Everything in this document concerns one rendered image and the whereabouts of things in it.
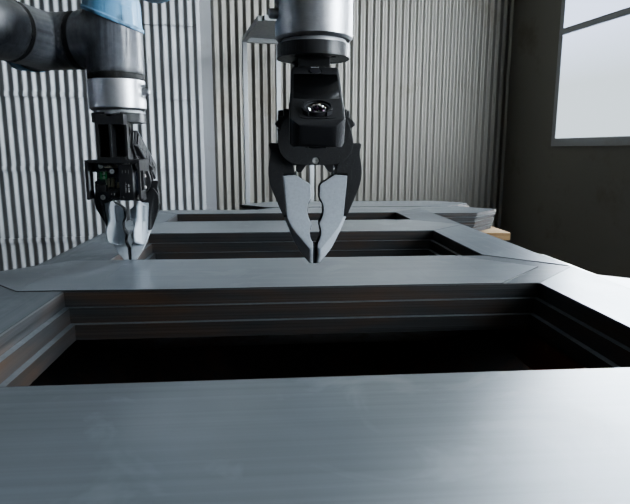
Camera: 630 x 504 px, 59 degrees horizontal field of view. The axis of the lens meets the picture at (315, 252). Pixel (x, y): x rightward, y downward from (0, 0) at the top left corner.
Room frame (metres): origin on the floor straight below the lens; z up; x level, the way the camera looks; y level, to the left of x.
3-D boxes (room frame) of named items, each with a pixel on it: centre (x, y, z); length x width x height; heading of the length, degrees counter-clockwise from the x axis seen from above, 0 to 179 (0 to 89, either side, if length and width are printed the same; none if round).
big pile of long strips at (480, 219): (1.76, -0.16, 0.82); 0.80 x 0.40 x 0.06; 94
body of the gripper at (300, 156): (0.57, 0.00, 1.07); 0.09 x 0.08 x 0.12; 4
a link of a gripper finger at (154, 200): (0.80, 0.25, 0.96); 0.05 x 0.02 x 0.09; 95
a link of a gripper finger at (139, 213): (0.78, 0.25, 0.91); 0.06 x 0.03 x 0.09; 5
